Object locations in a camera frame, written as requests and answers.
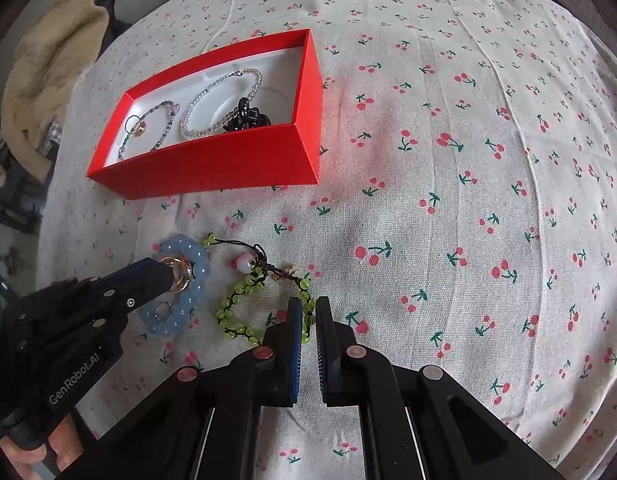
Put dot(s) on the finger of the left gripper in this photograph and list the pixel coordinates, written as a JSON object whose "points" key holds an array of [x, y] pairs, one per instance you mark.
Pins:
{"points": [[130, 288]]}

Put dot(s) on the red jewelry box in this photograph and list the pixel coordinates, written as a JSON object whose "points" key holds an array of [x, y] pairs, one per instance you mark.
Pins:
{"points": [[166, 134]]}

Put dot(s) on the black bead jewelry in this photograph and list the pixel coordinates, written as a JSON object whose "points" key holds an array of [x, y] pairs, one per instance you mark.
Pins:
{"points": [[244, 116]]}

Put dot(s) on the gold interlocked rings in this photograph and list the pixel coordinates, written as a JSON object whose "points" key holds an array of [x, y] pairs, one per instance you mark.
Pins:
{"points": [[181, 272]]}

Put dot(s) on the beige quilted blanket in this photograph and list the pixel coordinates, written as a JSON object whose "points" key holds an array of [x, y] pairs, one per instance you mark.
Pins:
{"points": [[48, 60]]}

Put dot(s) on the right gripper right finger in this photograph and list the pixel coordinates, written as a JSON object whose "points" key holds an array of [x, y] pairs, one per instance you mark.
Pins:
{"points": [[416, 424]]}

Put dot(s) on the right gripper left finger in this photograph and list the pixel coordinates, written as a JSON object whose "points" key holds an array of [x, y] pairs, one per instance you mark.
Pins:
{"points": [[202, 424]]}

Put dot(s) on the cherry print bed sheet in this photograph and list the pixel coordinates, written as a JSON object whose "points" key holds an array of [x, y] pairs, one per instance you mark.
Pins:
{"points": [[466, 213]]}

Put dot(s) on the small gold earring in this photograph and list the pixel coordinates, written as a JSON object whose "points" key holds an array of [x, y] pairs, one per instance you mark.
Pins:
{"points": [[290, 272]]}

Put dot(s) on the person's left hand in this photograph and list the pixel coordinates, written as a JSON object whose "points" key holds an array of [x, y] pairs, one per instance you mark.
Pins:
{"points": [[64, 441]]}

